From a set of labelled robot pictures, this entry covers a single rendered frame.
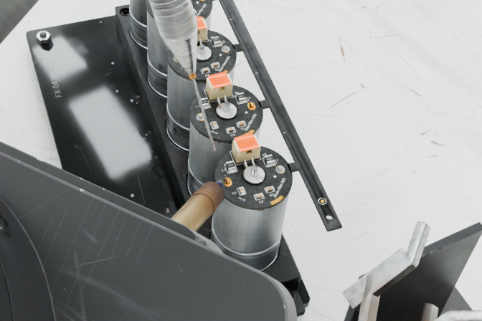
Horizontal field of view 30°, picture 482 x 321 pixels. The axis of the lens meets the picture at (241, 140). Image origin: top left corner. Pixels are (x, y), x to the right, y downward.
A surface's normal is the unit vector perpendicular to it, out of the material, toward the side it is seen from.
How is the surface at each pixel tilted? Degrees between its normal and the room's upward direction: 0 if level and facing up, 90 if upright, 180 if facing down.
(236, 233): 90
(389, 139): 0
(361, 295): 35
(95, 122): 0
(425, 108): 0
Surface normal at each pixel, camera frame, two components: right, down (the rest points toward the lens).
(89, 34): 0.07, -0.62
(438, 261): 0.47, 0.71
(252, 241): 0.11, 0.78
